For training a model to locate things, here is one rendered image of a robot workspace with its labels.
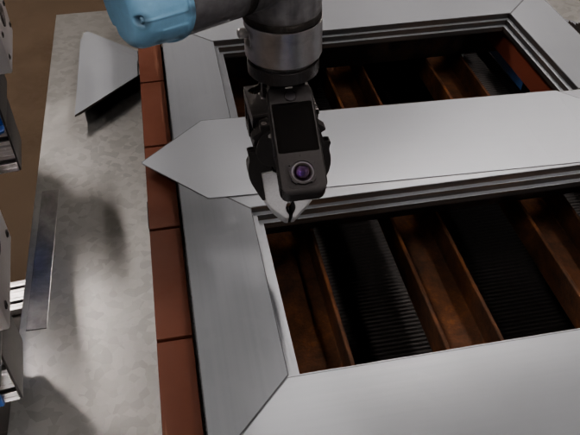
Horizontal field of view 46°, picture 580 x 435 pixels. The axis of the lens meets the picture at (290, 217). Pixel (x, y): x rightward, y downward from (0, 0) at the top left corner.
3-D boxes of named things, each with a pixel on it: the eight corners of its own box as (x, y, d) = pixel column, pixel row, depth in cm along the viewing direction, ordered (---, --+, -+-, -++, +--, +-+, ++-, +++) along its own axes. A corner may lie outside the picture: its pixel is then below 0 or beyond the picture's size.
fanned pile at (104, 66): (138, 28, 159) (135, 11, 156) (145, 125, 131) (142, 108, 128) (84, 32, 157) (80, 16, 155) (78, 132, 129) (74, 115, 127)
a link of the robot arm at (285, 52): (331, 29, 62) (242, 40, 61) (330, 72, 65) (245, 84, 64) (312, -8, 67) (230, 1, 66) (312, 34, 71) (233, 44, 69)
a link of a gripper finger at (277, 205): (280, 195, 84) (279, 134, 78) (291, 228, 80) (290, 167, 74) (255, 198, 84) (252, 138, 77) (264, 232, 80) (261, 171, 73)
